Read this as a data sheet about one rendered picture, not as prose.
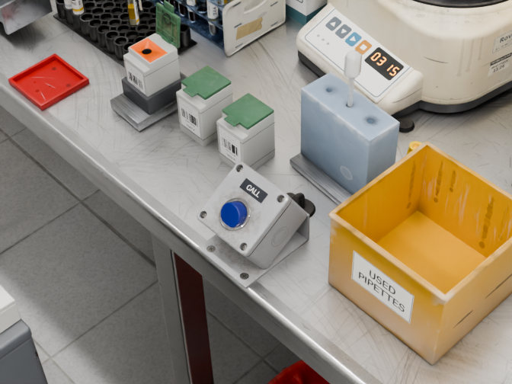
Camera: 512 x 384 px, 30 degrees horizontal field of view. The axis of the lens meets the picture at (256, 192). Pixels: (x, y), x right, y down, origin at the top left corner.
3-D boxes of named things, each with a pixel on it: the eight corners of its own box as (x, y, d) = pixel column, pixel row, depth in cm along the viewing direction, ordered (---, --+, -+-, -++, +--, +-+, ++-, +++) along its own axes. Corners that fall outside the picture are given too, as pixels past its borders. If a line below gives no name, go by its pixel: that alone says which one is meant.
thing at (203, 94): (180, 129, 107) (174, 84, 102) (211, 110, 109) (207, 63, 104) (203, 148, 105) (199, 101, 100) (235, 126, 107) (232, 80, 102)
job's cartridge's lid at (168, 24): (154, -4, 103) (158, -5, 104) (155, 33, 106) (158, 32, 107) (177, 12, 101) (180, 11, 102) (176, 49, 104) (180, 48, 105)
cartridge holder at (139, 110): (111, 109, 109) (107, 84, 107) (173, 74, 113) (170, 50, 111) (139, 132, 107) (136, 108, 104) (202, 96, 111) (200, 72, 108)
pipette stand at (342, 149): (289, 165, 102) (289, 94, 95) (337, 136, 105) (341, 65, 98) (353, 219, 97) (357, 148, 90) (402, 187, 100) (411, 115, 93)
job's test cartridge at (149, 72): (128, 94, 109) (121, 50, 104) (161, 75, 111) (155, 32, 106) (149, 111, 107) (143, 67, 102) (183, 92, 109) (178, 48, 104)
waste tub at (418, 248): (324, 283, 91) (327, 212, 84) (416, 210, 97) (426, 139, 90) (432, 369, 85) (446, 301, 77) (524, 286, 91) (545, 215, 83)
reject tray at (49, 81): (8, 84, 113) (7, 78, 112) (56, 58, 116) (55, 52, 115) (42, 111, 109) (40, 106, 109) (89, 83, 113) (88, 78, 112)
